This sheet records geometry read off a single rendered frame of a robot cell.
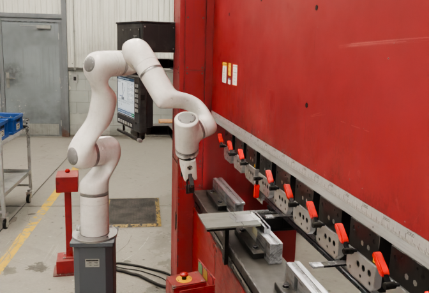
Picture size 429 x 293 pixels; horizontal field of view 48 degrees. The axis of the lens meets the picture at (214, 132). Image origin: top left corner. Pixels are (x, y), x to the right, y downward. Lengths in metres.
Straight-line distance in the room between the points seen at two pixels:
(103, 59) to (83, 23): 7.44
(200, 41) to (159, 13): 6.16
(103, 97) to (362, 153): 1.01
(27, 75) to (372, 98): 8.50
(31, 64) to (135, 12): 2.11
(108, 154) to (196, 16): 1.28
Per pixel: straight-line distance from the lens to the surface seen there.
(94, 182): 2.05
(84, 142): 1.97
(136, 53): 1.75
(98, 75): 1.84
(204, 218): 2.33
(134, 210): 5.34
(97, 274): 2.16
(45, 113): 9.50
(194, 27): 3.01
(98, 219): 2.09
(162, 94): 1.68
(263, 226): 2.27
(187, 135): 1.62
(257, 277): 2.09
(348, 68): 1.47
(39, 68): 9.44
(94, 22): 9.24
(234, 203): 2.65
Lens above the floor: 1.83
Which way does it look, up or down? 11 degrees down
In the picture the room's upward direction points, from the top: 2 degrees clockwise
